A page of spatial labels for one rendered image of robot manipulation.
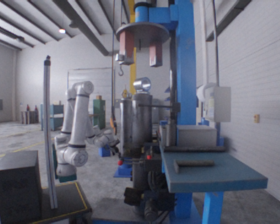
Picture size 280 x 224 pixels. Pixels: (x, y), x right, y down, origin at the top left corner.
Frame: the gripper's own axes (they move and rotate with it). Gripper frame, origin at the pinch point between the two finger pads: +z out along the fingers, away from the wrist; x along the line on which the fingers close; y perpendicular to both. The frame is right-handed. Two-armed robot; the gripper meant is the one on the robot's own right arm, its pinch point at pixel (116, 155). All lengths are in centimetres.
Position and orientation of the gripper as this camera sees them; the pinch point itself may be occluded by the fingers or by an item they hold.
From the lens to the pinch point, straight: 180.8
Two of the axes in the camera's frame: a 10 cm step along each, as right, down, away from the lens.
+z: 2.3, 9.0, 3.8
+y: -7.1, 4.2, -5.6
